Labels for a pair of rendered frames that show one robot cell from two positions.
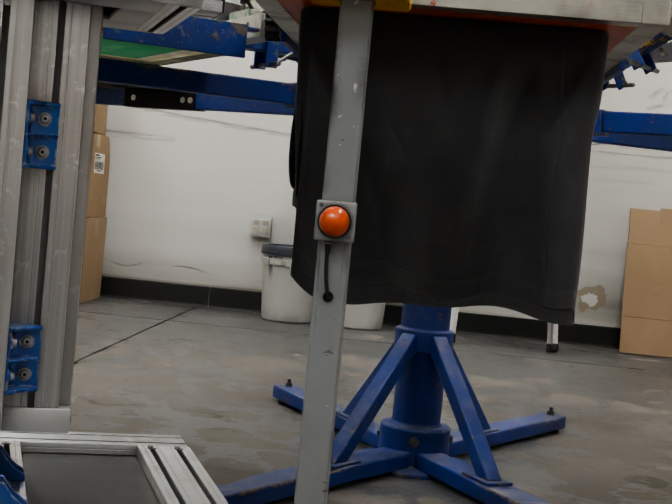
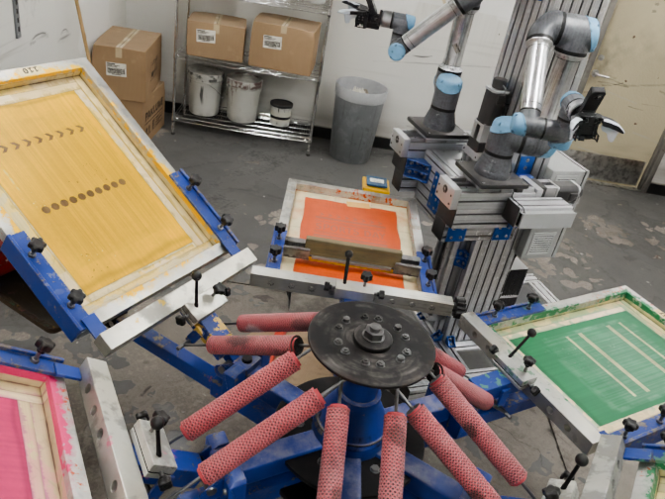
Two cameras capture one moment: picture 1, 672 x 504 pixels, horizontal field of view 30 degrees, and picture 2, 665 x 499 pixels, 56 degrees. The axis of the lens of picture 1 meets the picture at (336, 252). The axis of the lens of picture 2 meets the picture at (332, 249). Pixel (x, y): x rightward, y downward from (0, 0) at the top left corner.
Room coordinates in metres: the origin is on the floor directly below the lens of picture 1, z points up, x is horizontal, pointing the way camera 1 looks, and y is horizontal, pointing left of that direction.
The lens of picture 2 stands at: (4.29, -0.53, 2.21)
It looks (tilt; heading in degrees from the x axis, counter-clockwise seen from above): 31 degrees down; 172
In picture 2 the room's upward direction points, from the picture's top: 11 degrees clockwise
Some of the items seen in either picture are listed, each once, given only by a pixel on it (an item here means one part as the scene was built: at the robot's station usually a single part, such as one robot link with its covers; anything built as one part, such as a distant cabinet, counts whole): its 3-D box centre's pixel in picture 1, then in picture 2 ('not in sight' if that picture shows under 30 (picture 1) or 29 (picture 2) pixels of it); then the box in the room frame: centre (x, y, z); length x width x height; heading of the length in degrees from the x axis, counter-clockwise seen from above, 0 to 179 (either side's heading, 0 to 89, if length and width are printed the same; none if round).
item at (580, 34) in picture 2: not in sight; (556, 89); (2.00, 0.52, 1.63); 0.15 x 0.12 x 0.55; 82
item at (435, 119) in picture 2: not in sight; (440, 115); (1.50, 0.25, 1.31); 0.15 x 0.15 x 0.10
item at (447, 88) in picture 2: not in sight; (447, 90); (1.50, 0.25, 1.42); 0.13 x 0.12 x 0.14; 170
